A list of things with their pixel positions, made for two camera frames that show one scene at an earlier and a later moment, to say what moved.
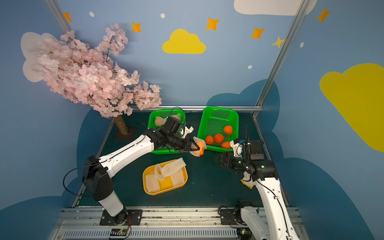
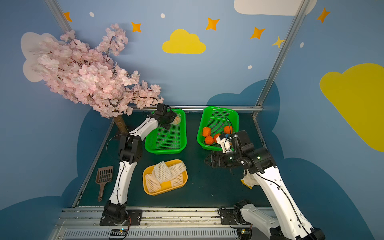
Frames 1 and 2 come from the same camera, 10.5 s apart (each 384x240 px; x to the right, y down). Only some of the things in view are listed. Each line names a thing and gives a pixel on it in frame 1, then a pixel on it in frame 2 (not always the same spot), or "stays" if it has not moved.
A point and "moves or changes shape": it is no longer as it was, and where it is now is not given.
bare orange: x=209 y=140 to x=206 y=131
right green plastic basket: x=218 y=126 stays
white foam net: x=161 y=172 moves or changes shape
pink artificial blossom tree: x=92 y=76 stays
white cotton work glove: x=247 y=181 stays
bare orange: x=228 y=130 stays
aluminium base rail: x=78 y=223 stays
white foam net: x=152 y=183 stays
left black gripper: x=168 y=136 to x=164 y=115
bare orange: x=226 y=145 moves or changes shape
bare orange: x=218 y=138 moves or changes shape
